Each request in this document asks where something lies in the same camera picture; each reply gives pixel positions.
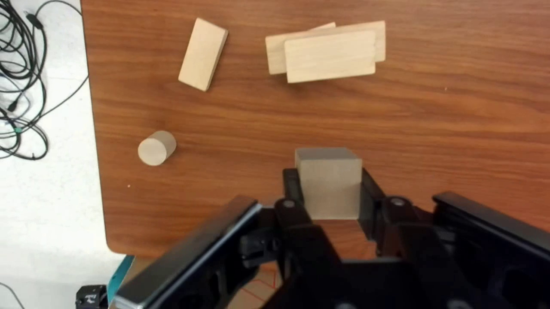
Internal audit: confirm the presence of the small wooden cylinder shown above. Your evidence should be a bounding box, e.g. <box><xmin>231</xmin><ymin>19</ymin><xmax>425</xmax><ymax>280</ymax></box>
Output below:
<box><xmin>138</xmin><ymin>131</ymin><xmax>178</xmax><ymax>167</ymax></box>

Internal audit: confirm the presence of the flat rectangular wooden block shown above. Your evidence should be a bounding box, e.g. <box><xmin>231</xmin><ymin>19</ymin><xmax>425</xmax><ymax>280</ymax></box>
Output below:
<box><xmin>179</xmin><ymin>17</ymin><xmax>229</xmax><ymax>91</ymax></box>

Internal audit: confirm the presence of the lower long wooden block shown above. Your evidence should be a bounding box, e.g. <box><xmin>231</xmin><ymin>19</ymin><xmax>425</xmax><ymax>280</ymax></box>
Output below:
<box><xmin>265</xmin><ymin>21</ymin><xmax>387</xmax><ymax>84</ymax></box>

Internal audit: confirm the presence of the top long wooden block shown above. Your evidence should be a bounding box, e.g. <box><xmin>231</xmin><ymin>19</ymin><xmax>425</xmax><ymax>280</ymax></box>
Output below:
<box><xmin>284</xmin><ymin>29</ymin><xmax>377</xmax><ymax>84</ymax></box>

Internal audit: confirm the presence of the cardboard box with orange print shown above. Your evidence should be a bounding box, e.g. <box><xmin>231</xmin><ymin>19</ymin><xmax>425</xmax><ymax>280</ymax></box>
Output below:
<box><xmin>123</xmin><ymin>256</ymin><xmax>289</xmax><ymax>309</ymax></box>

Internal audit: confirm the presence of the thin black wire loop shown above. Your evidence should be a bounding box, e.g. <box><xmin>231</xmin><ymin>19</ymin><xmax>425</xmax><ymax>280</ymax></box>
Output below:
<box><xmin>0</xmin><ymin>280</ymin><xmax>26</xmax><ymax>309</ymax></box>

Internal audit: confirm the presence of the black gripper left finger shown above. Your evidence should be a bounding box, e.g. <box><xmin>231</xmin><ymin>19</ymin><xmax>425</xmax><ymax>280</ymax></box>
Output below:
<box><xmin>282</xmin><ymin>168</ymin><xmax>305</xmax><ymax>208</ymax></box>

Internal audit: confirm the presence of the square wooden cube block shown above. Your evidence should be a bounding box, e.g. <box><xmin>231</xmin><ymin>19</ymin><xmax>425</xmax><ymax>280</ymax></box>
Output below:
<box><xmin>296</xmin><ymin>148</ymin><xmax>363</xmax><ymax>220</ymax></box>

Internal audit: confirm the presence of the long wooden block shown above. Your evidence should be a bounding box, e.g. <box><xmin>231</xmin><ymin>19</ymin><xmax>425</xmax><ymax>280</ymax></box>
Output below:
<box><xmin>265</xmin><ymin>21</ymin><xmax>387</xmax><ymax>84</ymax></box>
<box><xmin>284</xmin><ymin>29</ymin><xmax>377</xmax><ymax>84</ymax></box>

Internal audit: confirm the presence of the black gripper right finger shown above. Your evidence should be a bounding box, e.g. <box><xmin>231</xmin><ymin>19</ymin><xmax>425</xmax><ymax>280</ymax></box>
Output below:
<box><xmin>360</xmin><ymin>170</ymin><xmax>386</xmax><ymax>241</ymax></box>

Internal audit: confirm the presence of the bundle of black cables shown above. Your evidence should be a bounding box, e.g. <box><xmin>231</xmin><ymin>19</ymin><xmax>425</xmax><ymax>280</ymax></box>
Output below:
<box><xmin>0</xmin><ymin>0</ymin><xmax>92</xmax><ymax>163</ymax></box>

